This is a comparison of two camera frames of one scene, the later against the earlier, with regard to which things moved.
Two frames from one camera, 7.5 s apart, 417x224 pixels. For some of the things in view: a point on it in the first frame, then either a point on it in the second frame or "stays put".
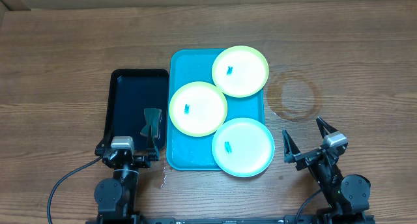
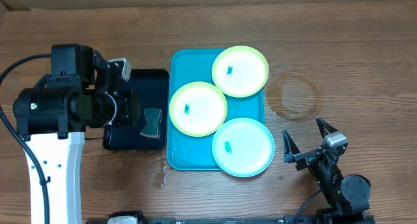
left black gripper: [143, 162] → [131, 109]
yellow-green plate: [240, 71] stays put
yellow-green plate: [198, 109] stays put
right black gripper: [292, 154] stays put
